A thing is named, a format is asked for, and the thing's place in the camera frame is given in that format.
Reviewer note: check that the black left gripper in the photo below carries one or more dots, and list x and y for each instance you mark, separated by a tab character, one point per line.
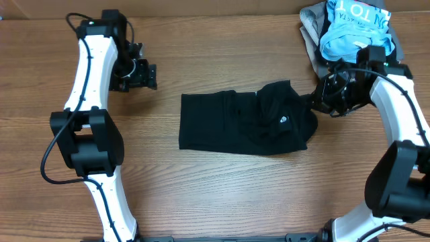
146	77

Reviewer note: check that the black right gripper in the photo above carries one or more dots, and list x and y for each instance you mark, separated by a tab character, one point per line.
318	101

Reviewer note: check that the black t-shirt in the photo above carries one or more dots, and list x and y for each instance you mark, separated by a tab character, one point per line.
272	121

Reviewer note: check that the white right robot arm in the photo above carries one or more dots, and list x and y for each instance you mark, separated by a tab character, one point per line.
397	190

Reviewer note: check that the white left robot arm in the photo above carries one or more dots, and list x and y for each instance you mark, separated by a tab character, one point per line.
88	138

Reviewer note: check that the light blue printed t-shirt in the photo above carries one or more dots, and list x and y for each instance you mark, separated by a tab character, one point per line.
352	30

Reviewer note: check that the grey folded garment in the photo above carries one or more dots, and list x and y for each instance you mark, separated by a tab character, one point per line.
312	18

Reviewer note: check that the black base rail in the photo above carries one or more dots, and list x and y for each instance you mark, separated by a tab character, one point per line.
290	237

